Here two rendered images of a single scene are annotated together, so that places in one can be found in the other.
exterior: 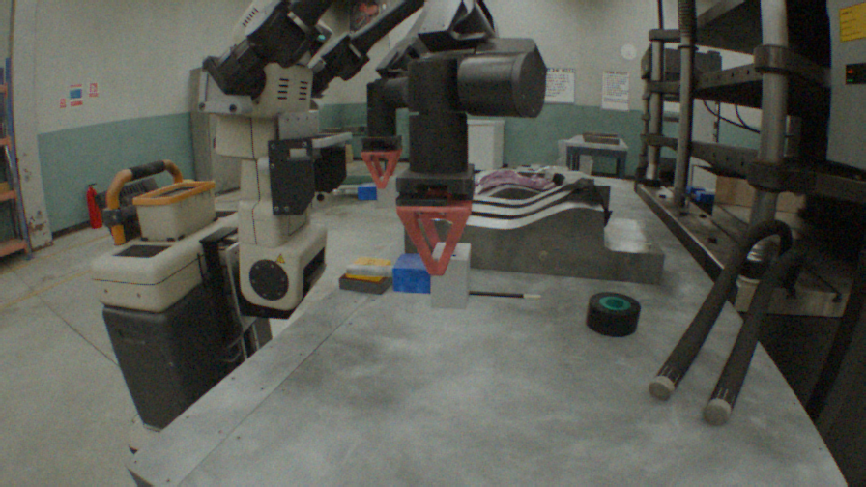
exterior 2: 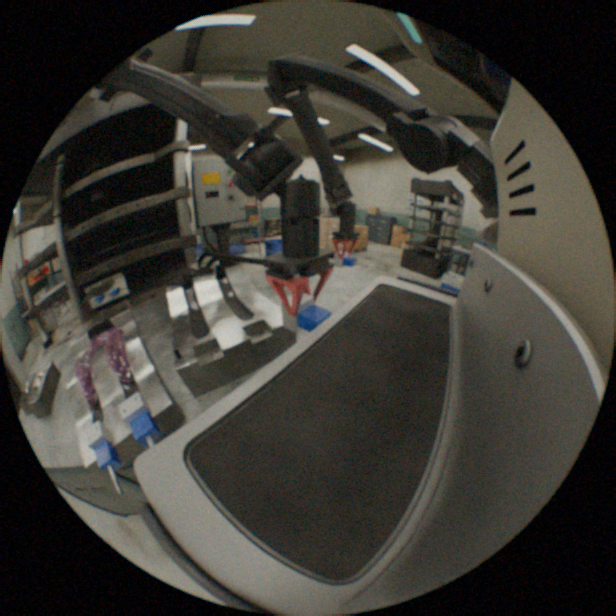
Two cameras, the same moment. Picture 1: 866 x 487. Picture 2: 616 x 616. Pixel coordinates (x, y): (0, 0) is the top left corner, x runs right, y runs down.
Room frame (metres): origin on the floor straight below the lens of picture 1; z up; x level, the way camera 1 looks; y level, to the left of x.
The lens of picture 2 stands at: (1.04, 0.26, 1.11)
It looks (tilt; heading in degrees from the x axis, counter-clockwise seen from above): 31 degrees down; 215
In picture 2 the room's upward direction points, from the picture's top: straight up
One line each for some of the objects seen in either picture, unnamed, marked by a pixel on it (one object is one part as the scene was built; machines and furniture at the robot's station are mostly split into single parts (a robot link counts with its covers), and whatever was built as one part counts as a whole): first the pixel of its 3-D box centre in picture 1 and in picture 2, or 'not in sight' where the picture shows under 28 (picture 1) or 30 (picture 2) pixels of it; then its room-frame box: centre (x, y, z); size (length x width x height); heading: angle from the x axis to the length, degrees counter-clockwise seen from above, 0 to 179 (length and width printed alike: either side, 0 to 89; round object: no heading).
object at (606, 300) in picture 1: (613, 313); not in sight; (0.52, -0.26, 0.82); 0.08 x 0.08 x 0.04
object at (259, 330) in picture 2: not in sight; (258, 335); (0.86, 0.01, 0.87); 0.05 x 0.05 x 0.04; 74
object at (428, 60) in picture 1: (443, 87); (347, 210); (0.40, -0.01, 1.12); 0.07 x 0.06 x 0.07; 53
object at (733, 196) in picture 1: (761, 202); (118, 282); (1.14, -1.14, 0.87); 0.50 x 0.27 x 0.17; 74
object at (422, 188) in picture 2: not in sight; (436, 228); (-3.85, 0.57, 1.03); 1.54 x 0.94 x 2.06; 157
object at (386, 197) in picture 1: (364, 191); (319, 321); (0.82, 0.14, 0.94); 0.13 x 0.05 x 0.05; 87
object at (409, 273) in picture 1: (406, 272); (351, 262); (0.41, 0.03, 0.93); 0.13 x 0.05 x 0.05; 82
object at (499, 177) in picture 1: (513, 179); (98, 351); (1.20, -0.24, 0.90); 0.26 x 0.18 x 0.08; 91
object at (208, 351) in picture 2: not in sight; (210, 355); (0.97, -0.02, 0.87); 0.05 x 0.05 x 0.04; 74
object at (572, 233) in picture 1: (536, 221); (214, 303); (0.84, -0.22, 0.87); 0.50 x 0.26 x 0.14; 74
